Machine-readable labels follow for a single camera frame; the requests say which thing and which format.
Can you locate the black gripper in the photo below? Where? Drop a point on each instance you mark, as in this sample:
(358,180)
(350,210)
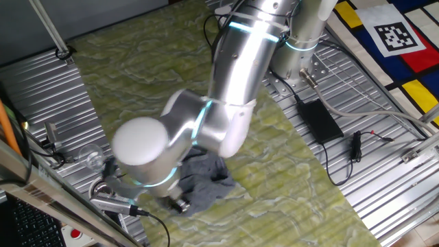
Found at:
(169,203)

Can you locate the dark grey cloth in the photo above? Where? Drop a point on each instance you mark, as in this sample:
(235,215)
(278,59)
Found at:
(205,178)

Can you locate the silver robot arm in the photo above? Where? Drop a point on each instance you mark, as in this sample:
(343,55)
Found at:
(240,68)

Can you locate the coloured block pattern cloth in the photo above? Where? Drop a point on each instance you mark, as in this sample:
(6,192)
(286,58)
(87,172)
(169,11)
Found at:
(377,61)

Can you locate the clear plastic cup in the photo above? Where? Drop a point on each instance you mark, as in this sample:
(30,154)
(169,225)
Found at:
(89,158)

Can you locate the grey box with red button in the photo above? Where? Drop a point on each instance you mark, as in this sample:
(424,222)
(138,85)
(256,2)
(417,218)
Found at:
(73,234)

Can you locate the green marble pattern mat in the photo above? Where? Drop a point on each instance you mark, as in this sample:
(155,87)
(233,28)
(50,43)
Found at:
(137,68)

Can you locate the black keyboard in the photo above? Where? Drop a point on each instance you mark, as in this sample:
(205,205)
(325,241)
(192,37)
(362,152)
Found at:
(34,230)

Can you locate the black power adapter brick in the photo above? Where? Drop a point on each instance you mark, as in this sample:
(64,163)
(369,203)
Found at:
(319,120)

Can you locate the orange pole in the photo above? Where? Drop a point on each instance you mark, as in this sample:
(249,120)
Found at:
(7,127)

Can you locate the white power strip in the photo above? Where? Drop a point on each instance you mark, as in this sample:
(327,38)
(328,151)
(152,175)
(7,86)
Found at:
(221,10)

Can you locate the thin metal pole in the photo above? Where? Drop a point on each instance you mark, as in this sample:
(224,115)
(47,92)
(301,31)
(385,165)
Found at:
(51,31)

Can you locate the white fiducial marker sheet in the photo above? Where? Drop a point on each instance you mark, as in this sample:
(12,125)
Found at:
(368,17)

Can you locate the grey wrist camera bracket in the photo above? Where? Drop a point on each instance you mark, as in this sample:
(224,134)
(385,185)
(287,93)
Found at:
(120,187)

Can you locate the silver ribbed camera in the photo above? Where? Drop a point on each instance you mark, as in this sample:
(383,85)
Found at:
(113,204)

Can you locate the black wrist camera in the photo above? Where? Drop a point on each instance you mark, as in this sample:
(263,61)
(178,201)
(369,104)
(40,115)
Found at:
(109,168)

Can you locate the shiny metal frame bar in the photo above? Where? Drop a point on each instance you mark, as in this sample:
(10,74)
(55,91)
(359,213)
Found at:
(51,199)

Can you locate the small silver camera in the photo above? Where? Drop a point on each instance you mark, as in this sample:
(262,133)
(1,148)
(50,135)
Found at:
(52,133)

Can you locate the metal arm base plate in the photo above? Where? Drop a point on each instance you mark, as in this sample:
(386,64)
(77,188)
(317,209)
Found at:
(284,89)

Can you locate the aluminium frame profile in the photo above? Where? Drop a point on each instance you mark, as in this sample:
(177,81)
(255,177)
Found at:
(425,147)

